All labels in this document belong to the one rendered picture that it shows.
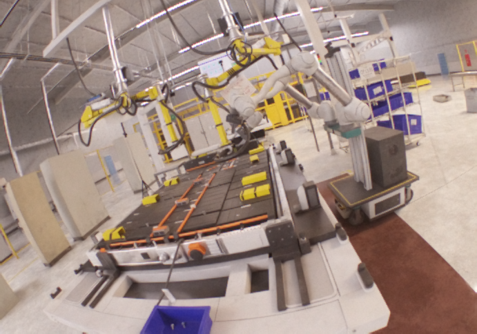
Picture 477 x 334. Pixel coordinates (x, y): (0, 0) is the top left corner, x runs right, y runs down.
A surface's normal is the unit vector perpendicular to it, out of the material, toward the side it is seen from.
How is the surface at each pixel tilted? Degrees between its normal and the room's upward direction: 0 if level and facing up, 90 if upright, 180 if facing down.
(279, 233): 90
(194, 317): 85
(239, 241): 90
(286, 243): 90
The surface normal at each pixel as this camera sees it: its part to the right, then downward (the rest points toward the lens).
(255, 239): -0.10, 0.22
